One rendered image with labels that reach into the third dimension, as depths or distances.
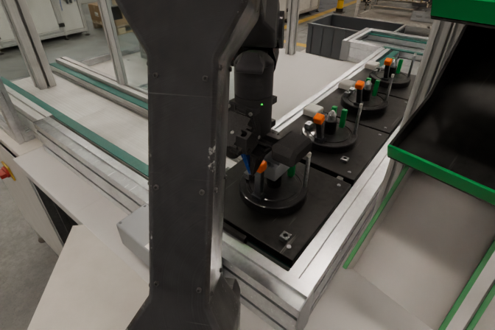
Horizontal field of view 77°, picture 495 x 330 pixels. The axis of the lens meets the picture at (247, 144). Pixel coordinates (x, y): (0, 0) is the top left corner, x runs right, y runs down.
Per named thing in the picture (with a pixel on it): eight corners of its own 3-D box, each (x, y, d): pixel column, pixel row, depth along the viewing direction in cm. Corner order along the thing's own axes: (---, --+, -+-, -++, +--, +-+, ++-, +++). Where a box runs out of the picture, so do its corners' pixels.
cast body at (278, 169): (275, 182, 59) (276, 152, 55) (255, 173, 61) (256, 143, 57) (297, 160, 64) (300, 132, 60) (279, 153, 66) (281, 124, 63)
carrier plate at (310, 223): (292, 268, 52) (292, 260, 51) (191, 204, 64) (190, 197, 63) (350, 191, 68) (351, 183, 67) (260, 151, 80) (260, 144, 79)
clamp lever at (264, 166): (259, 198, 59) (261, 166, 54) (251, 194, 60) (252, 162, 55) (270, 188, 61) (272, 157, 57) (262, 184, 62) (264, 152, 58)
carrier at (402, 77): (412, 107, 101) (425, 69, 94) (342, 88, 113) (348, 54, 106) (430, 83, 116) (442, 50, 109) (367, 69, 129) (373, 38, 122)
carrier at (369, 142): (352, 187, 69) (364, 139, 62) (264, 149, 81) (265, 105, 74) (387, 140, 84) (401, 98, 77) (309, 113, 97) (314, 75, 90)
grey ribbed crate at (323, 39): (381, 69, 220) (390, 36, 207) (303, 52, 252) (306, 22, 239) (399, 54, 248) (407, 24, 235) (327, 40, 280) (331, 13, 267)
